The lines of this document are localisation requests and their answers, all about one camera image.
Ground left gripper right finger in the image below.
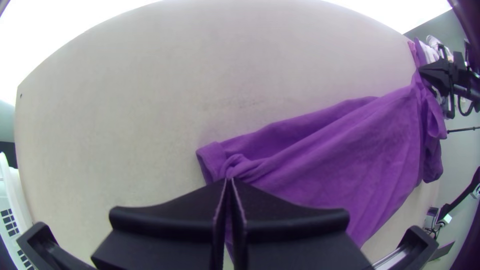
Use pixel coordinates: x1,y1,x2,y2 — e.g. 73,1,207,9
230,177,374,270

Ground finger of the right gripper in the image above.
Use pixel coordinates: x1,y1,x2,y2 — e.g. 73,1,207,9
417,58,457,97

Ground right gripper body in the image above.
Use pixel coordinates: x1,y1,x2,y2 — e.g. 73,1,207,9
451,48,480,114

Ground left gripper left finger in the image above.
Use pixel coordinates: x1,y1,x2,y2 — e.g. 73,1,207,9
91,177,229,270

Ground black t-shirt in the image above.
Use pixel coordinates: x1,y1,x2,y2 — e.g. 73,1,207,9
195,37,449,270

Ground pile of folded clothes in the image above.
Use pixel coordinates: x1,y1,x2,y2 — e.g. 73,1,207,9
419,34,453,65

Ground black tripod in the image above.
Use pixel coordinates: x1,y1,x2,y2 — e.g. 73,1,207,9
436,166,480,227

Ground white laundry basket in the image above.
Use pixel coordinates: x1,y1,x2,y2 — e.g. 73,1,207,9
0,151,35,270

